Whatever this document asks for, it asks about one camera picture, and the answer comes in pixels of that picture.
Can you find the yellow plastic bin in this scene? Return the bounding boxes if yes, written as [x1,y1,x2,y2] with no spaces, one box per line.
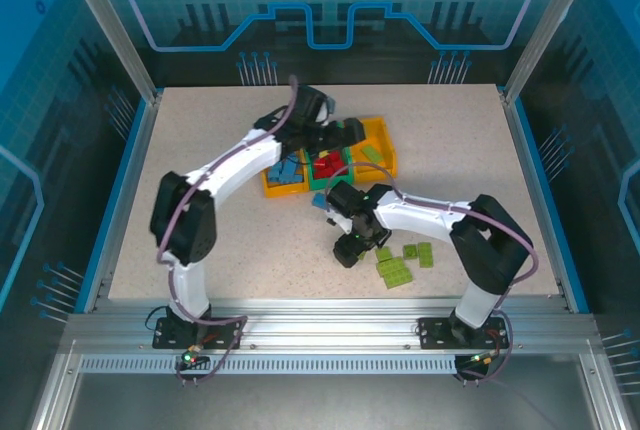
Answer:
[261,148,309,200]
[348,116,401,185]

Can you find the green plastic bin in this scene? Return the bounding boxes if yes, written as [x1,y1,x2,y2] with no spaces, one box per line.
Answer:
[304,146,357,195]

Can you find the small led connector board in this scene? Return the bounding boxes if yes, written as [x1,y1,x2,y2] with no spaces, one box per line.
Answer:
[462,352,497,370]
[180,347,209,370]

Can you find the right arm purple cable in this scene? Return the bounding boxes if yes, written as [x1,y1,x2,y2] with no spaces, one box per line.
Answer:
[322,162,540,311]

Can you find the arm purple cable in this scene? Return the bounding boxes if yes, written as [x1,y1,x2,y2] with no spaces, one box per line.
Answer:
[157,74,301,319]
[322,162,540,311]

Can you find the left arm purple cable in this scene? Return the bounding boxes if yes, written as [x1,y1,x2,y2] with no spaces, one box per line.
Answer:
[157,74,301,319]

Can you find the aluminium front rail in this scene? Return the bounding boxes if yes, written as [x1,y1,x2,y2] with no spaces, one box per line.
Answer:
[64,297,599,352]

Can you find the slotted cable duct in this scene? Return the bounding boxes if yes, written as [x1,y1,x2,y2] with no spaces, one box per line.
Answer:
[79,355,460,376]

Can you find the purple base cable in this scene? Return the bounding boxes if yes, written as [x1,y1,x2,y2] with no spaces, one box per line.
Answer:
[172,313,250,387]
[455,309,517,382]

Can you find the aluminium side rail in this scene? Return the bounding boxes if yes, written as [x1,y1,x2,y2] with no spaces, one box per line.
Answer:
[501,91,572,312]
[89,91,165,314]

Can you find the aluminium frame post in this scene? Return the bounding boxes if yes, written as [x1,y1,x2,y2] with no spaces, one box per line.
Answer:
[54,0,162,104]
[502,0,601,104]

